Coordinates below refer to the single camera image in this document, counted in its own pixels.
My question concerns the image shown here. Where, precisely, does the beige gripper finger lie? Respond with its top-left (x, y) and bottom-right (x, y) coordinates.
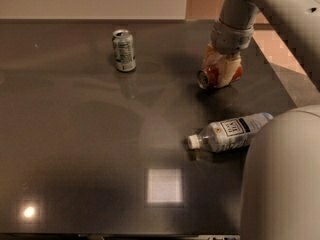
top-left (217, 53), bottom-right (241, 88)
top-left (202, 42), bottom-right (223, 69)

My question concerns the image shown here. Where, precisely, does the red coke can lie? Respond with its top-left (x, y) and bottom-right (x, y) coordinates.
top-left (197, 65), bottom-right (243, 90)

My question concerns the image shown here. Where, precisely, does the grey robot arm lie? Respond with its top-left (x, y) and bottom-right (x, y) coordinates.
top-left (211, 0), bottom-right (320, 240)

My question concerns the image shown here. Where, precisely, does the green and white soda can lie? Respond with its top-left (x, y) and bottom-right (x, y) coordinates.
top-left (112, 29), bottom-right (136, 72)

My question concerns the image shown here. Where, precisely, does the clear plastic water bottle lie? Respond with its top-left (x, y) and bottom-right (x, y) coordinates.
top-left (187, 112), bottom-right (273, 153)

